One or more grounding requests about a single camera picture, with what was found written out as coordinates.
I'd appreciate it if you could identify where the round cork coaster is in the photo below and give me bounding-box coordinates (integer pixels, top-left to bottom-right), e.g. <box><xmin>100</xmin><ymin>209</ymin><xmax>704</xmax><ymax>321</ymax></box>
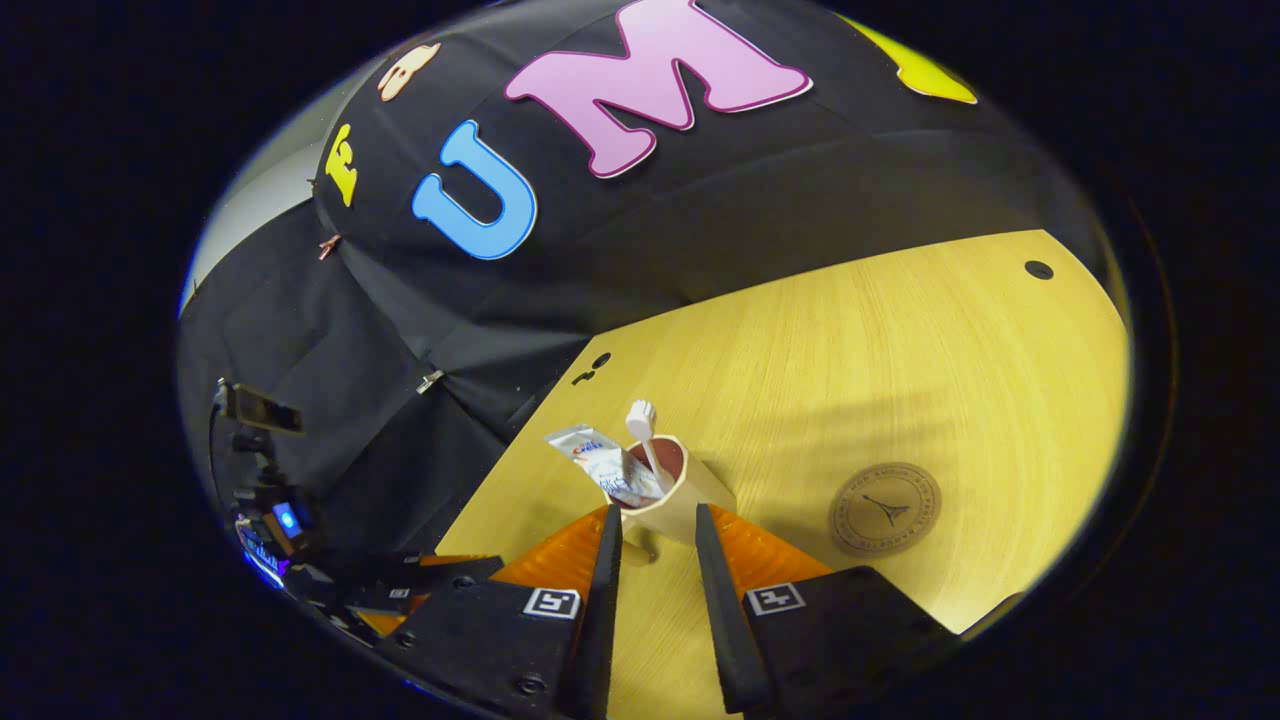
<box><xmin>827</xmin><ymin>461</ymin><xmax>944</xmax><ymax>559</ymax></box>

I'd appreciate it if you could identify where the beige cup with wooden handle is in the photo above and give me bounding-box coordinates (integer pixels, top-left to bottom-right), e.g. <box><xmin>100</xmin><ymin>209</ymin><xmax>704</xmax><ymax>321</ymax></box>
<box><xmin>612</xmin><ymin>434</ymin><xmax>739</xmax><ymax>567</ymax></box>

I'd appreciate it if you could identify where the white toothpaste tube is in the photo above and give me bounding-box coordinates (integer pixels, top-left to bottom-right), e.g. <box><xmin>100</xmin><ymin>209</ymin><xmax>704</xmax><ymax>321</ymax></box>
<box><xmin>544</xmin><ymin>424</ymin><xmax>668</xmax><ymax>509</ymax></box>

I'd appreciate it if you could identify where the white toothbrush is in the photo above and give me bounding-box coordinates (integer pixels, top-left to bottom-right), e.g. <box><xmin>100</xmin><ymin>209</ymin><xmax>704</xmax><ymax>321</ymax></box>
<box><xmin>625</xmin><ymin>400</ymin><xmax>678</xmax><ymax>496</ymax></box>

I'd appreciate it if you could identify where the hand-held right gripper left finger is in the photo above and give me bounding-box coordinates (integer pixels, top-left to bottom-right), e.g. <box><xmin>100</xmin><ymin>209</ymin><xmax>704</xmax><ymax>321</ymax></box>
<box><xmin>378</xmin><ymin>503</ymin><xmax>624</xmax><ymax>720</ymax></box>

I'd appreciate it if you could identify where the wooden desktop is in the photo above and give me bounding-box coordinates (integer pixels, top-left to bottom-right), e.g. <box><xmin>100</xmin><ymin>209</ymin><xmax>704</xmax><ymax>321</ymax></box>
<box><xmin>433</xmin><ymin>229</ymin><xmax>1133</xmax><ymax>720</ymax></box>

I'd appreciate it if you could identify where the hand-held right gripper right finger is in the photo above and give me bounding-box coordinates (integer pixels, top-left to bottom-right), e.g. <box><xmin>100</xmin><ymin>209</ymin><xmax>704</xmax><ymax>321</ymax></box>
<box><xmin>695</xmin><ymin>503</ymin><xmax>962</xmax><ymax>716</ymax></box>

